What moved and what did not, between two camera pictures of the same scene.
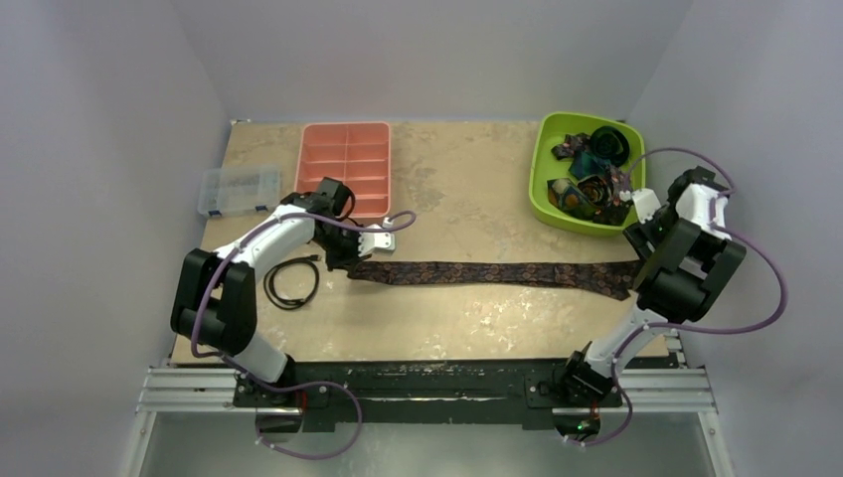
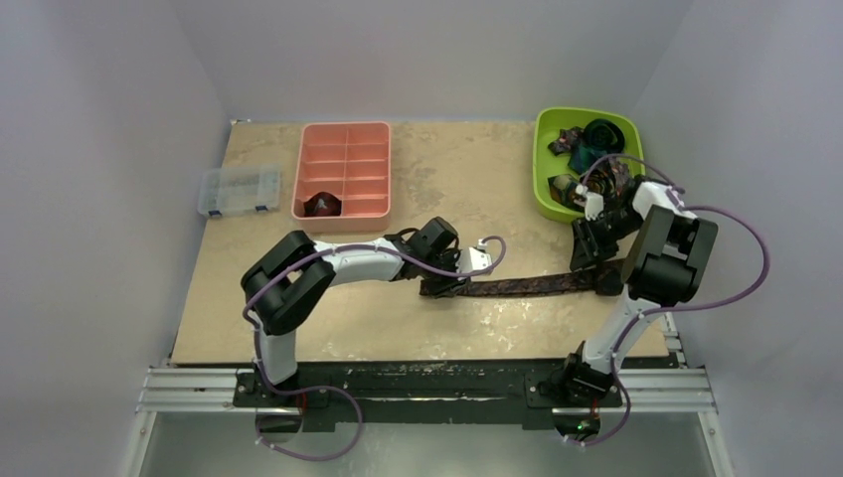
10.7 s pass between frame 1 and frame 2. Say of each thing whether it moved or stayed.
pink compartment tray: stayed
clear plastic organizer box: stayed
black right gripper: moved
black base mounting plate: stayed
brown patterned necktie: moved
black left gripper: moved
